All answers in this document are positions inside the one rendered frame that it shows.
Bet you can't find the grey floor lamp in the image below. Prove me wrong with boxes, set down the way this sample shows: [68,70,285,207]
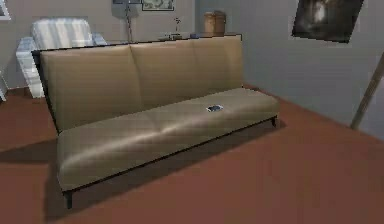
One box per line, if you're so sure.
[111,0,140,43]

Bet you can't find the beige slanted pole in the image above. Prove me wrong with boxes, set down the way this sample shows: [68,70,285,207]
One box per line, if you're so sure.
[350,53,384,131]

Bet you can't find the white framed picture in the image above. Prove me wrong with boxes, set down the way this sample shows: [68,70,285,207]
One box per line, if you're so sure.
[0,0,12,21]

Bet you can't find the dark side table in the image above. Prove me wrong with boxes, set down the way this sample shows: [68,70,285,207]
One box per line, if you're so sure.
[156,31,243,42]

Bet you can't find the small plant in pot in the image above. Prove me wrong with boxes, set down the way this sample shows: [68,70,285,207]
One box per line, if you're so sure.
[169,17,184,40]

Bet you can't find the tan wicker basket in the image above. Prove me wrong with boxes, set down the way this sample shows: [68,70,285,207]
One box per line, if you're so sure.
[203,10,227,37]

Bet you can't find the white striped armchair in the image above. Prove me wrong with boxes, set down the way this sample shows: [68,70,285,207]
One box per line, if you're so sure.
[15,17,108,99]

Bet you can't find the tan sofa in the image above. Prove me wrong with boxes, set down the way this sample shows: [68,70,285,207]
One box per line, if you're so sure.
[31,34,281,210]

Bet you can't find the green framed wall picture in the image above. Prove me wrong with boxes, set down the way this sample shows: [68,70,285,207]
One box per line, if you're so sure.
[141,0,175,12]

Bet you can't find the small blue white flat object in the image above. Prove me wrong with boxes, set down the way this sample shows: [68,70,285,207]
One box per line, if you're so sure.
[205,104,225,113]

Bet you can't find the dark framed wall picture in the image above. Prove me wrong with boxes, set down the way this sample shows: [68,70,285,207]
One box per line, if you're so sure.
[291,0,365,44]

